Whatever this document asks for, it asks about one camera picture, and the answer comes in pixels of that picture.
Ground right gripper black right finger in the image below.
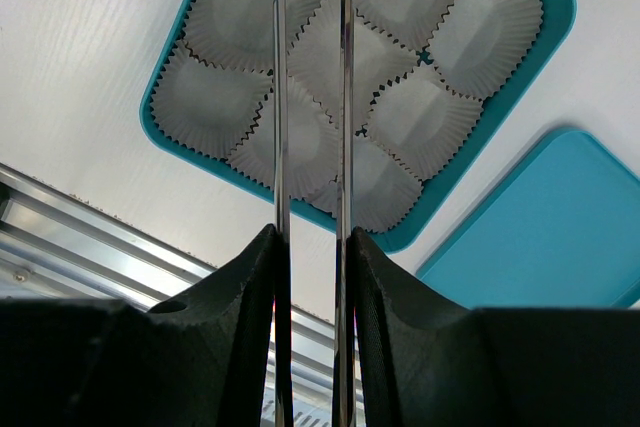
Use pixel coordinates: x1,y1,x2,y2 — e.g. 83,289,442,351
349,228,639,426

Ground teal box lid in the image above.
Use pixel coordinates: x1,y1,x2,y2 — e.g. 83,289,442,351
416,128,639,308

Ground metal tongs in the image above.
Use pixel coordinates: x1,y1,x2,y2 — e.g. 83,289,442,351
273,0,356,426

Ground aluminium rail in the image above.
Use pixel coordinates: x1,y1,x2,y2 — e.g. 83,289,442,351
1,166,334,426

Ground teal box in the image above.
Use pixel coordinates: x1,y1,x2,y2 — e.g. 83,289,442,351
139,0,577,253

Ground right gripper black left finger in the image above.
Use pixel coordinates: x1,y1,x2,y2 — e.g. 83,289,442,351
1,225,283,426

